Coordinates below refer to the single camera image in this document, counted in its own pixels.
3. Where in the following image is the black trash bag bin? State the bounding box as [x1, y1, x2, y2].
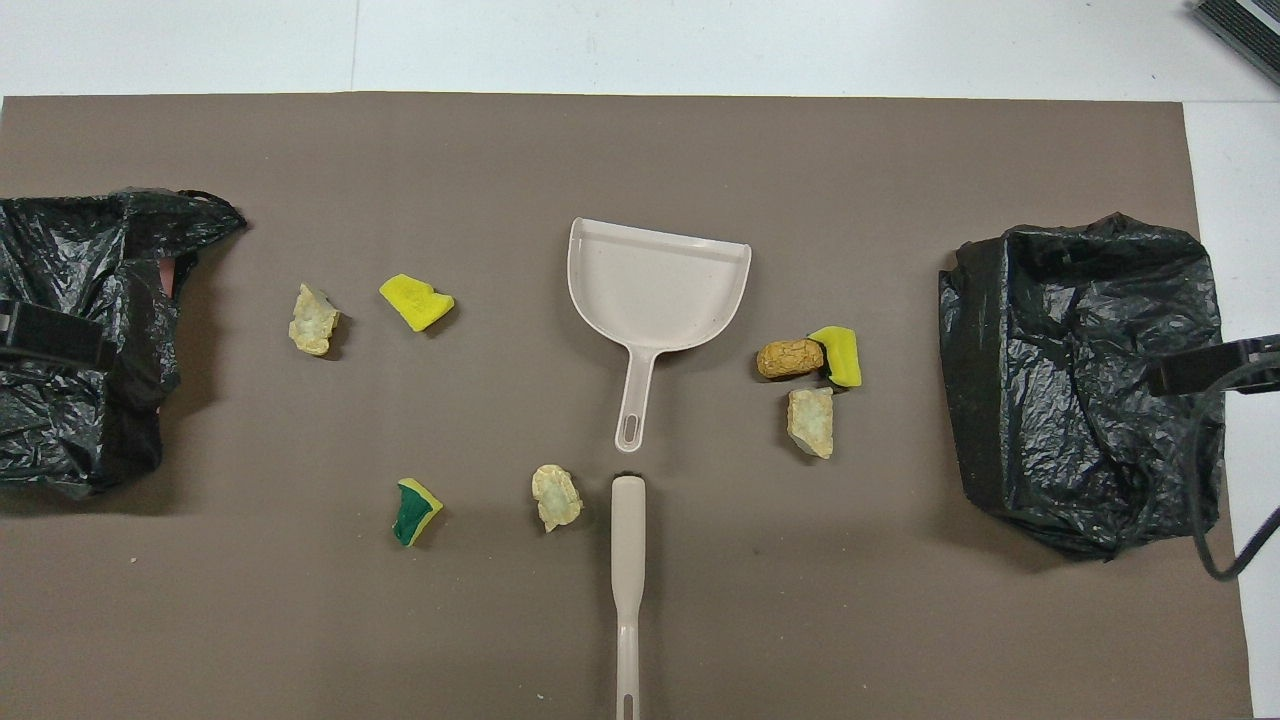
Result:
[0, 187, 248, 499]
[938, 211, 1227, 561]

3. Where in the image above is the dark ribbed object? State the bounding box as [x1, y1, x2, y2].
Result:
[1192, 0, 1280, 86]

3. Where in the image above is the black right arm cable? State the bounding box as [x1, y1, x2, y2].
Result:
[1185, 355, 1280, 582]

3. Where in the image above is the cream foam chunk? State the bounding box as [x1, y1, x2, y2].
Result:
[288, 283, 342, 358]
[786, 387, 836, 460]
[530, 464, 585, 534]

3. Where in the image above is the beige plastic dustpan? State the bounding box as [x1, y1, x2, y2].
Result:
[566, 217, 753, 454]

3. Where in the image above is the brown peanut shaped toy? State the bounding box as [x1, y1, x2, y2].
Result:
[755, 338, 827, 381]

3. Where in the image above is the brown paper table mat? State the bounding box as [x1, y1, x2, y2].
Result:
[0, 92, 1254, 720]

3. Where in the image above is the beige hand brush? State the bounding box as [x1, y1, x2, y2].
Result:
[610, 475, 647, 720]

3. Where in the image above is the green and yellow sponge piece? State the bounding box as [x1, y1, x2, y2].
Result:
[391, 477, 445, 548]

